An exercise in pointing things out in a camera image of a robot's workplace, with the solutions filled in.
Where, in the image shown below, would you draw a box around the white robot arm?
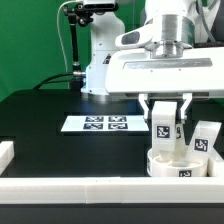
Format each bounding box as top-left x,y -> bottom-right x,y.
84,0 -> 224,119

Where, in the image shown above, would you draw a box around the white U-shaped fence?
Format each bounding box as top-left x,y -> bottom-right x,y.
0,141 -> 224,204

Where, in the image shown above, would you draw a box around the white marker sheet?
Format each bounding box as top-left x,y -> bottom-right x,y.
61,115 -> 148,132

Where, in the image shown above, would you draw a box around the black cables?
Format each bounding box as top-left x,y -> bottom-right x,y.
32,72 -> 84,90

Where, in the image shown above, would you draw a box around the white cable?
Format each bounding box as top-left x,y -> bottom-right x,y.
56,0 -> 84,74

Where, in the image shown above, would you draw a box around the white round stool seat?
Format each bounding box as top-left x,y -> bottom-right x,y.
147,148 -> 208,177

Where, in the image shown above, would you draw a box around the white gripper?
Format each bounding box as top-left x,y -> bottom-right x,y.
105,47 -> 224,123

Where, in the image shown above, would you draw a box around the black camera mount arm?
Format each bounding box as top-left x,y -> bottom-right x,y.
64,3 -> 93,89

